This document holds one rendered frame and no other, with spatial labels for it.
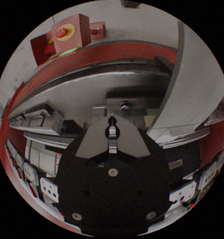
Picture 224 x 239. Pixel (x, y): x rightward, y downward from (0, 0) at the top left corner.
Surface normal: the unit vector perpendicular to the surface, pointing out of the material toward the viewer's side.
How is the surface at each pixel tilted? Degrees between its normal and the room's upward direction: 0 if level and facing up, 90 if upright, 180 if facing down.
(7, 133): 90
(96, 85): 0
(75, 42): 0
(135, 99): 0
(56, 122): 90
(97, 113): 90
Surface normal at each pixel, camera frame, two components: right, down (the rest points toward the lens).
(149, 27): -0.02, 0.87
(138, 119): -0.14, -0.50
